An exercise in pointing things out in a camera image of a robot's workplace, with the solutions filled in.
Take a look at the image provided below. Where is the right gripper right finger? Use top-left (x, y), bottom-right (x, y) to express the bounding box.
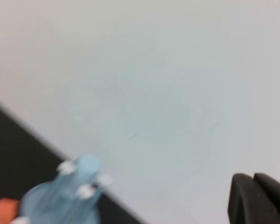
top-left (254, 172), bottom-right (280, 224)

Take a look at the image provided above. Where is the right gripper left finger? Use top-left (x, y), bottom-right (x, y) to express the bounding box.
top-left (227, 173), bottom-right (278, 224)

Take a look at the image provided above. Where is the light blue plastic cup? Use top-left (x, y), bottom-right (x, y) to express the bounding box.
top-left (71, 153), bottom-right (102, 185)

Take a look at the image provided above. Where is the orange foam cube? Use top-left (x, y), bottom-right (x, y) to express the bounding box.
top-left (0, 198), bottom-right (21, 224)

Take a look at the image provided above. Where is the blue four-post cup stand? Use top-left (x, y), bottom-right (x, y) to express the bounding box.
top-left (20, 161), bottom-right (114, 224)

